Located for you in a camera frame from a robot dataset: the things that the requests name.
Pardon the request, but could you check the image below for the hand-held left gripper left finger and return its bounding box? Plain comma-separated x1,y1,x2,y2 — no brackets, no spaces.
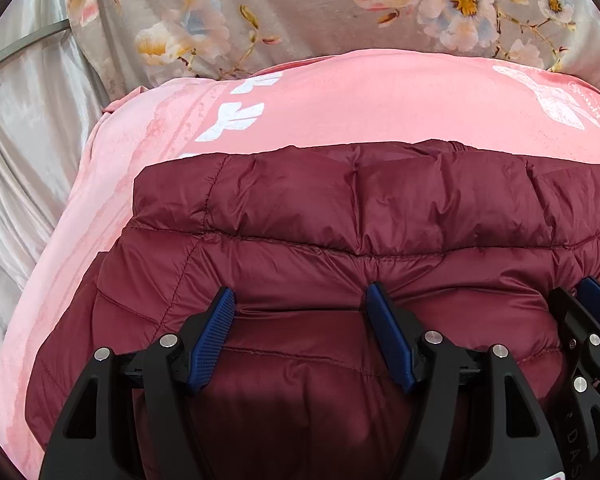
39,287,237,480

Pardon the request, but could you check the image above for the pink printed blanket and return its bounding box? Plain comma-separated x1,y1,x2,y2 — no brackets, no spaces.
0,49,600,463

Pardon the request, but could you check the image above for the white satin sheet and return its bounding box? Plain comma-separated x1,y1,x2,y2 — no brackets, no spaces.
0,0,112,411

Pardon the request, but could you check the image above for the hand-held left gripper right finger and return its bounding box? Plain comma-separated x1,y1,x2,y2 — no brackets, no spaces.
365,282,563,480

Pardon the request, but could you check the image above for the maroon puffer jacket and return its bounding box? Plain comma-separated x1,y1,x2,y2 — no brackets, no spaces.
25,139,600,480

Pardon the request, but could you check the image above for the grey floral quilt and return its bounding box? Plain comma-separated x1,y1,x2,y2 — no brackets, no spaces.
65,0,600,106

